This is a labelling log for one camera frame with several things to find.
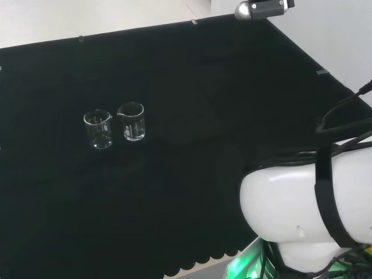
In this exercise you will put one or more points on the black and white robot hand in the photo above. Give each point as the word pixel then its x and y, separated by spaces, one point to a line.
pixel 261 8

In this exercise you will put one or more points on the clear glass beaker with print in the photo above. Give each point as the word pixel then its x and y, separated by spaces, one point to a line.
pixel 98 130
pixel 132 125

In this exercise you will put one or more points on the black bench cloth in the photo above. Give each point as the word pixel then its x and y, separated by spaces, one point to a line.
pixel 174 189

